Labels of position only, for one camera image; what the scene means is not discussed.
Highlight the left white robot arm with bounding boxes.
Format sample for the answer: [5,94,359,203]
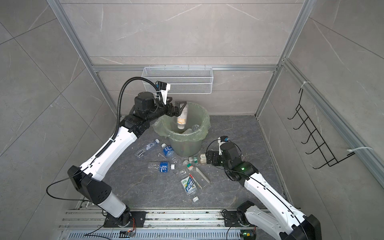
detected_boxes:
[68,92,187,221]

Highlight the black wire hook rack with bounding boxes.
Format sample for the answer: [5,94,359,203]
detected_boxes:
[287,89,355,170]

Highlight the green plastic bin liner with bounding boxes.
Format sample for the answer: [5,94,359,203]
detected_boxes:
[152,102,211,143]

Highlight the small beige label package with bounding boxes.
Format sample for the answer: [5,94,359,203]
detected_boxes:
[200,154,207,164]

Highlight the green mesh trash bin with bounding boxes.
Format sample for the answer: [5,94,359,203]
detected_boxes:
[163,102,211,158]

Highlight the white bottle orange label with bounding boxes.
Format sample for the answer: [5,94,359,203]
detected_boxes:
[177,105,188,130]

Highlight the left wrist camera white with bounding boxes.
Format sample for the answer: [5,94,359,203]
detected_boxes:
[156,81,171,105]

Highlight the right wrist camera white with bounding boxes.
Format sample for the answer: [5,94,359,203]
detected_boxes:
[218,136,229,156]

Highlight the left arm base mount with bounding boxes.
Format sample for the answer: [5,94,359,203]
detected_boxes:
[103,212,147,228]

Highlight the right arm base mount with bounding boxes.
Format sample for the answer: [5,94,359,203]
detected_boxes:
[221,209,249,227]

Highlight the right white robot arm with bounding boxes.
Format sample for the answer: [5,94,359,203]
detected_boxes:
[205,137,322,240]

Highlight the white wire wall basket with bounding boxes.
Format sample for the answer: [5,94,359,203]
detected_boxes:
[142,67,214,94]

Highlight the green white label bottle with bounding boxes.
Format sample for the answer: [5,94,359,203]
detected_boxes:
[181,176,198,195]

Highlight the clear bottle blue cap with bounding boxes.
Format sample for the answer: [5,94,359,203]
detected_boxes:
[135,139,160,159]

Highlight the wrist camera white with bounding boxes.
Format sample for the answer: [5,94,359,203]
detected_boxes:
[156,81,171,105]
[218,136,229,156]

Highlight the clear rectangular plastic tray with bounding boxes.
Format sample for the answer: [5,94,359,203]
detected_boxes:
[191,167,211,189]

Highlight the left black corrugated cable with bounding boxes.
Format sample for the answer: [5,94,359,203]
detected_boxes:
[112,76,158,140]

